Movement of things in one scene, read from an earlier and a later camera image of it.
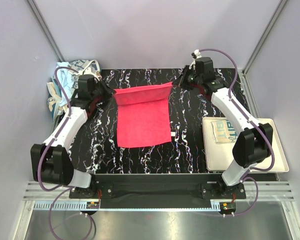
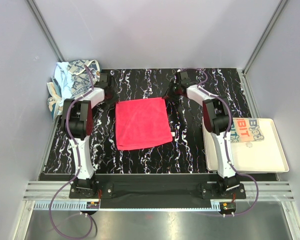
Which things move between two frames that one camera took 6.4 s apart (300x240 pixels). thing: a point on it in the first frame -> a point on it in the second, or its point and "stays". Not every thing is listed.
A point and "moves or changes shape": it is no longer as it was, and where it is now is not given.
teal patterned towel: (53, 101) stays
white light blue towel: (66, 77) stays
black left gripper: (108, 92) -> (114, 98)
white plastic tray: (218, 157) stays
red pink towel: (143, 115) moves or changes shape
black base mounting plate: (210, 186) stays
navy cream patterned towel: (79, 65) stays
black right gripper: (181, 81) -> (168, 93)
